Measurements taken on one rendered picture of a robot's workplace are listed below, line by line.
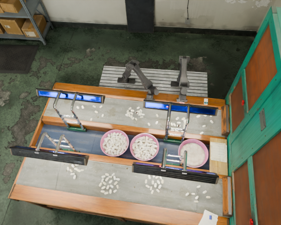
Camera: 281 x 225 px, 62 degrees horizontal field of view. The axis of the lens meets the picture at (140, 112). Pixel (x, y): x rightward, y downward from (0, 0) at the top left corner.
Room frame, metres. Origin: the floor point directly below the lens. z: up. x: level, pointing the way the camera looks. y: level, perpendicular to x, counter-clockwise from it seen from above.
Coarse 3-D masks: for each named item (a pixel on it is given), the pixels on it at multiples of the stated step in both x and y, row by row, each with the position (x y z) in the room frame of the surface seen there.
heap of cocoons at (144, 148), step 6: (138, 138) 0.87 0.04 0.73; (144, 138) 0.86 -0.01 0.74; (150, 138) 0.86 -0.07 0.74; (138, 144) 0.81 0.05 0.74; (144, 144) 0.80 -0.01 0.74; (150, 144) 0.80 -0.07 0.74; (132, 150) 0.76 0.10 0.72; (138, 150) 0.75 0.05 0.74; (144, 150) 0.74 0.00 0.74; (150, 150) 0.74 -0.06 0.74; (156, 150) 0.73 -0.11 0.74; (138, 156) 0.69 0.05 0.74; (144, 156) 0.69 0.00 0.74; (150, 156) 0.68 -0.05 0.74
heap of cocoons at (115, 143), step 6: (114, 132) 0.96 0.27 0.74; (108, 138) 0.89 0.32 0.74; (114, 138) 0.89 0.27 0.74; (120, 138) 0.89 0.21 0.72; (108, 144) 0.84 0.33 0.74; (114, 144) 0.84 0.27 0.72; (120, 144) 0.83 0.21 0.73; (126, 144) 0.82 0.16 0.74; (108, 150) 0.77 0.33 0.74; (114, 150) 0.77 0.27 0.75; (120, 150) 0.77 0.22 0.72
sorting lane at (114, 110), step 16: (48, 112) 1.24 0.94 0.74; (64, 112) 1.23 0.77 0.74; (80, 112) 1.21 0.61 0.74; (112, 112) 1.18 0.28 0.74; (144, 112) 1.14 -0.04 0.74; (160, 112) 1.12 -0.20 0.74; (176, 112) 1.11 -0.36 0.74; (160, 128) 0.95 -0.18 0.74; (192, 128) 0.92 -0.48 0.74; (208, 128) 0.91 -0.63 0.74
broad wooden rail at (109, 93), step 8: (56, 88) 1.52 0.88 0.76; (64, 88) 1.51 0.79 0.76; (72, 88) 1.50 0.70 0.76; (80, 88) 1.49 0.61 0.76; (88, 88) 1.48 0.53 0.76; (96, 88) 1.47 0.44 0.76; (104, 88) 1.46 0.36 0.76; (112, 88) 1.45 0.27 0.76; (112, 96) 1.36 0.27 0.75; (120, 96) 1.35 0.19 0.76; (128, 96) 1.33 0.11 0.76; (136, 96) 1.33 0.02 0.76; (144, 96) 1.32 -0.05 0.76; (160, 96) 1.30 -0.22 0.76; (168, 96) 1.29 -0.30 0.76; (176, 96) 1.28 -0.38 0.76; (192, 96) 1.26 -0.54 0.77; (200, 104) 1.16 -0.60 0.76; (208, 104) 1.15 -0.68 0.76; (216, 104) 1.14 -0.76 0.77; (224, 104) 1.14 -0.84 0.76
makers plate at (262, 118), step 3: (261, 111) 0.66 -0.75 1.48; (261, 114) 0.64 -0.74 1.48; (264, 114) 0.62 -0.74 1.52; (261, 117) 0.62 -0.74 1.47; (264, 117) 0.60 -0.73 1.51; (261, 120) 0.60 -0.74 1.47; (264, 120) 0.58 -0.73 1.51; (261, 123) 0.58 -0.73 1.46; (264, 123) 0.56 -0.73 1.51; (261, 126) 0.56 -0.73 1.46; (264, 126) 0.55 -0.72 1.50; (261, 129) 0.55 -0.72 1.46
